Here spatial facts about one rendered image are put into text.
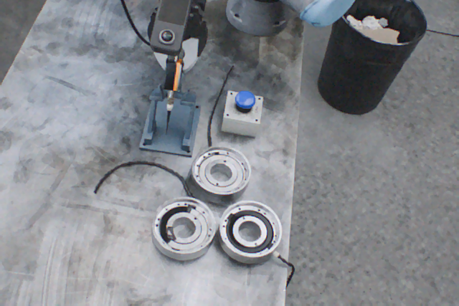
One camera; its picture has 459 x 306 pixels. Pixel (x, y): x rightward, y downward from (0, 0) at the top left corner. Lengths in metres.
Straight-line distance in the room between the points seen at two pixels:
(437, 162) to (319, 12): 1.30
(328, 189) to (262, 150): 0.99
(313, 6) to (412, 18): 1.14
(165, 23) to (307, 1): 0.39
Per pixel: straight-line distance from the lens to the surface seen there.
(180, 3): 0.83
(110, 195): 1.00
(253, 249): 0.93
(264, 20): 1.27
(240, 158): 1.02
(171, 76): 0.94
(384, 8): 2.28
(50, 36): 1.27
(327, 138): 2.18
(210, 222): 0.94
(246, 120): 1.05
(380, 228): 2.03
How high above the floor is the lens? 1.66
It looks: 51 degrees down
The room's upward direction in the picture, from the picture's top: 12 degrees clockwise
